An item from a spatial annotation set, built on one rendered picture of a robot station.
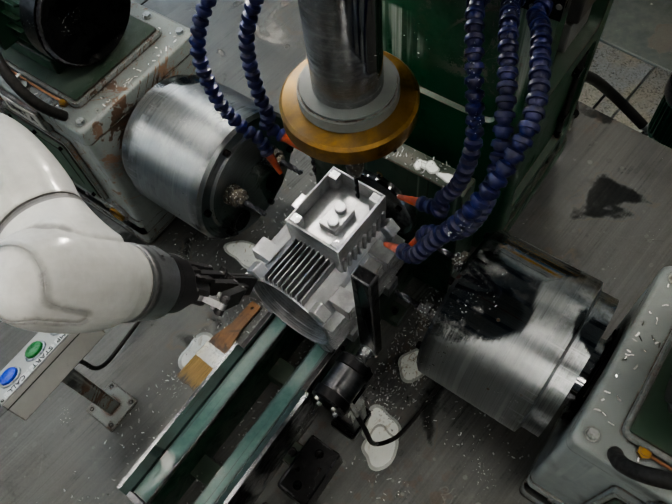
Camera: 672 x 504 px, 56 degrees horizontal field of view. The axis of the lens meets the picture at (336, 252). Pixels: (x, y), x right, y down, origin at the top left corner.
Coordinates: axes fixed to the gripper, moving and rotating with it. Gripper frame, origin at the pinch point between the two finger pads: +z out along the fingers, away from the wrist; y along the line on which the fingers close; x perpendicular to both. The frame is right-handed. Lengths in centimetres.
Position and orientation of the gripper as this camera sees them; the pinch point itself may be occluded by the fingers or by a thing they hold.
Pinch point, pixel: (238, 284)
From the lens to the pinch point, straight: 96.6
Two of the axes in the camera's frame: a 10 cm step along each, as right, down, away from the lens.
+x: -4.6, 8.8, 1.3
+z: 3.6, 0.6, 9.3
